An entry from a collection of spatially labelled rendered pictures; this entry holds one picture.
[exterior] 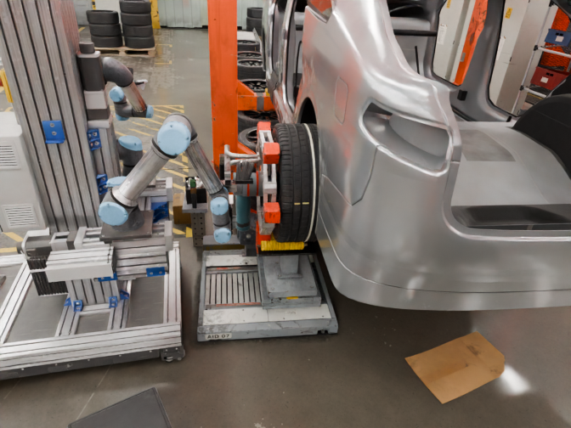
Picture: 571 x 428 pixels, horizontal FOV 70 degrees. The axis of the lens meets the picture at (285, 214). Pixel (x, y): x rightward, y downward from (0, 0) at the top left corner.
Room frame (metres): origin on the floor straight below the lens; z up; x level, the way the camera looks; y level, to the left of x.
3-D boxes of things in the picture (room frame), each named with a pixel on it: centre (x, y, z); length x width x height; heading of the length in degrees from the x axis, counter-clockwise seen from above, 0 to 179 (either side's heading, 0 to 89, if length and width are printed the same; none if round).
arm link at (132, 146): (2.08, 0.87, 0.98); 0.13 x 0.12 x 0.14; 91
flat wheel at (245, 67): (7.10, 0.72, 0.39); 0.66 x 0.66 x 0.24
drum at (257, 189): (2.03, 0.20, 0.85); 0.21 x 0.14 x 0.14; 99
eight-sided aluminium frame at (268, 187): (2.04, 0.13, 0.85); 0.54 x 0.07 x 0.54; 9
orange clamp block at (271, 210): (1.73, 0.07, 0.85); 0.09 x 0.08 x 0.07; 9
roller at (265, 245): (1.93, 0.01, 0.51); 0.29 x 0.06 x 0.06; 99
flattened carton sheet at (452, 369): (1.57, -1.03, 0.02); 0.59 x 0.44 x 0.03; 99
